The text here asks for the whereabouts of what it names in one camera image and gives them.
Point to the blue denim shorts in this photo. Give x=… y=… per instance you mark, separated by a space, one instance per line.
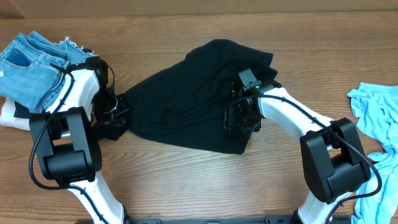
x=27 y=74

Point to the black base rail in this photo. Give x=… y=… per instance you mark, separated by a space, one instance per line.
x=211 y=220

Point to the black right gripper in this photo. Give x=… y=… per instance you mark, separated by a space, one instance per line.
x=231 y=119

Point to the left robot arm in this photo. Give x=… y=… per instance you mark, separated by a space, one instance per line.
x=66 y=153

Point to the black t-shirt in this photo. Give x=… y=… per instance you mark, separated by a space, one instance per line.
x=184 y=105

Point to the light blue crumpled shirt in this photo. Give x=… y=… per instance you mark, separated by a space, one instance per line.
x=375 y=106

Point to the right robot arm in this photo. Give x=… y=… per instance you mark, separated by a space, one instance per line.
x=332 y=154

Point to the folded dark navy garment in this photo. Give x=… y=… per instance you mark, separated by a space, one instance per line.
x=23 y=112

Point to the folded white garment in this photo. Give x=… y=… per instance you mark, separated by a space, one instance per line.
x=8 y=119

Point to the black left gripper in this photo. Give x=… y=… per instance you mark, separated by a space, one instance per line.
x=106 y=121

